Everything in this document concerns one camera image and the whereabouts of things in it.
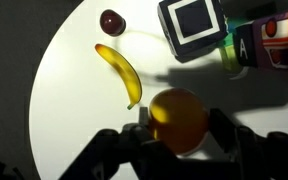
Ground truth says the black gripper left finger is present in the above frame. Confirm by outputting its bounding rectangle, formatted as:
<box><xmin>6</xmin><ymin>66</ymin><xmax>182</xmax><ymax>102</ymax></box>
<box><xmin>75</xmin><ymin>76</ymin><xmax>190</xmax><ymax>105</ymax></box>
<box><xmin>138</xmin><ymin>106</ymin><xmax>150</xmax><ymax>127</ymax></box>

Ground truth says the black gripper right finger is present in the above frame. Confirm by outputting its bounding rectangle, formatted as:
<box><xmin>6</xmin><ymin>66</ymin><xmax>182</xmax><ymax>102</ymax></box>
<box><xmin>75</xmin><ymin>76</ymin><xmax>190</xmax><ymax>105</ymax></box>
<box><xmin>209</xmin><ymin>107</ymin><xmax>243</xmax><ymax>161</ymax></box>

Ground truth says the yellow round toy fruit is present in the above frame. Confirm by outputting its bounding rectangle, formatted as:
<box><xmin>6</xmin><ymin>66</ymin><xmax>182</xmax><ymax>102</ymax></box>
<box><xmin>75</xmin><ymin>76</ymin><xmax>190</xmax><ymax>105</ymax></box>
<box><xmin>148</xmin><ymin>87</ymin><xmax>211</xmax><ymax>156</ymax></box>

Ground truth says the green flat block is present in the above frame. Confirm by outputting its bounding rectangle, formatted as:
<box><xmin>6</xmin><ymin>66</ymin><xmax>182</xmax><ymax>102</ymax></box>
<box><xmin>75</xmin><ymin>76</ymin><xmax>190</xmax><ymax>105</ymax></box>
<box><xmin>217</xmin><ymin>18</ymin><xmax>248</xmax><ymax>73</ymax></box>

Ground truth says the black letter cube block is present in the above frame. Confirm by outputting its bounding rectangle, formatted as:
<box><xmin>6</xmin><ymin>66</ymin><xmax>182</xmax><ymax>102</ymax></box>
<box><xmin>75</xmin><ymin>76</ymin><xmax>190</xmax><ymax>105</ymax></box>
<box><xmin>234</xmin><ymin>21</ymin><xmax>262</xmax><ymax>69</ymax></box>

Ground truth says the yellow toy banana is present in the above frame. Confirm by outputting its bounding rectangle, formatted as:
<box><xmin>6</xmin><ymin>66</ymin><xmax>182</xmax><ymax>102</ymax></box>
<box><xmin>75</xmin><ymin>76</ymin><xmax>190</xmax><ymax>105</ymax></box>
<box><xmin>94</xmin><ymin>43</ymin><xmax>143</xmax><ymax>111</ymax></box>

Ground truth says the dark red toy apple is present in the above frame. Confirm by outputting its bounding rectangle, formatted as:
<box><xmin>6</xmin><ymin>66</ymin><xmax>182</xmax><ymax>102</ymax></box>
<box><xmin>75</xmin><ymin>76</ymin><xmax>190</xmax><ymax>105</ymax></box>
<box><xmin>99</xmin><ymin>9</ymin><xmax>127</xmax><ymax>37</ymax></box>

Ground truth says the blue cube with square print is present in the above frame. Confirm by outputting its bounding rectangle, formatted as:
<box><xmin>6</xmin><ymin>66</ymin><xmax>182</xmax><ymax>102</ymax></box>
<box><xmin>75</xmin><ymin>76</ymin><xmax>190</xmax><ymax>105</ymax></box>
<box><xmin>157</xmin><ymin>0</ymin><xmax>229</xmax><ymax>64</ymax></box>

